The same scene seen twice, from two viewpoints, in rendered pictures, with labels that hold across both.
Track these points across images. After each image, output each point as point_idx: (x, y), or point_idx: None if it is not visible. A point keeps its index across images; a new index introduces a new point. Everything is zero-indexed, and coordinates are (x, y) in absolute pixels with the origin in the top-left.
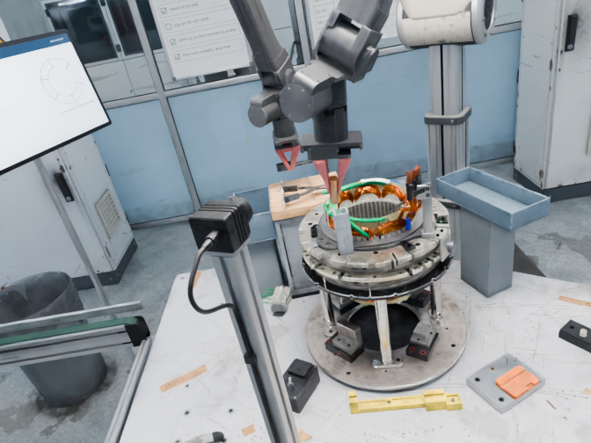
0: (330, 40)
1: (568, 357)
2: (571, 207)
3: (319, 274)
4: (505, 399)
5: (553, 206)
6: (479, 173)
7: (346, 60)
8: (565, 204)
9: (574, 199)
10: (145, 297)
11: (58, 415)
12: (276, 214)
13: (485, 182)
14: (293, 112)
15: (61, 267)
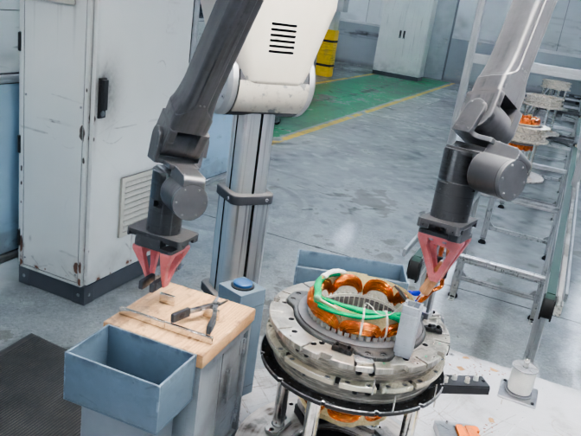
0: (497, 118)
1: (453, 403)
2: (115, 304)
3: (363, 401)
4: None
5: (97, 306)
6: (315, 254)
7: (504, 138)
8: (105, 301)
9: (111, 293)
10: None
11: None
12: (207, 356)
13: (322, 263)
14: (507, 189)
15: None
